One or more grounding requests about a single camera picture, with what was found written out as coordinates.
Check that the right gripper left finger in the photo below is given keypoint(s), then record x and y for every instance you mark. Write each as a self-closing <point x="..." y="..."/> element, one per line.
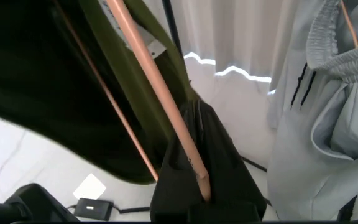
<point x="172" y="186"/>

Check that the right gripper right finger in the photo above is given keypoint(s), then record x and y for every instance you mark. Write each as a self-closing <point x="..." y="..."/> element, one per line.
<point x="228" y="180"/>

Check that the pale grey shorts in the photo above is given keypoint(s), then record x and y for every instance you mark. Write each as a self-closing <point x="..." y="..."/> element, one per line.
<point x="306" y="155"/>

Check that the pink clothes hanger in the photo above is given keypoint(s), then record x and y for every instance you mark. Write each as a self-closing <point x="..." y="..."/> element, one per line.
<point x="154" y="74"/>
<point x="350" y="25"/>

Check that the green garment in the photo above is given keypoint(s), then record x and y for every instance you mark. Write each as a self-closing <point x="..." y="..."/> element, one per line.
<point x="42" y="77"/>

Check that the black power adapter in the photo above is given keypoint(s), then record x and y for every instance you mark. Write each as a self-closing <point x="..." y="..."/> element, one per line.
<point x="93" y="209"/>

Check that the white curtain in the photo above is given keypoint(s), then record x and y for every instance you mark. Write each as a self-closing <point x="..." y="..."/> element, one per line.
<point x="228" y="31"/>

